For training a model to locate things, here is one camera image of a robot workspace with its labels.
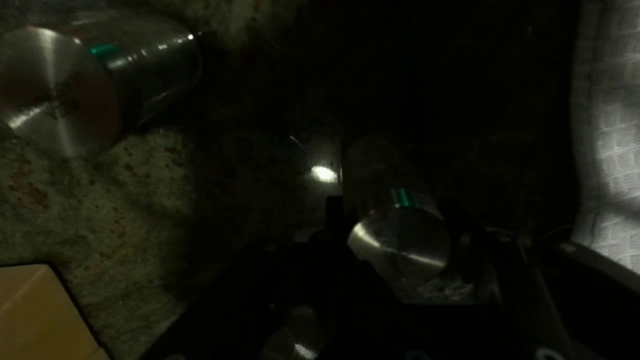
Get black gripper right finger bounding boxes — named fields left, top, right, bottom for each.
left=437, top=194, right=512, bottom=307

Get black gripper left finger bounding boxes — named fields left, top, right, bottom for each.
left=292, top=192, right=376, bottom=316

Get small steel cup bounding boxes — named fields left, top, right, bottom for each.
left=345, top=133, right=457, bottom=276

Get glass spice bottle steel lid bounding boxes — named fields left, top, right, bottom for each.
left=0, top=15, right=205, bottom=160

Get grey waffle dish towel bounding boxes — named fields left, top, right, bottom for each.
left=571, top=0, right=640, bottom=276

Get wooden knife block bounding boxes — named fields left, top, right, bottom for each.
left=0, top=263, right=111, bottom=360

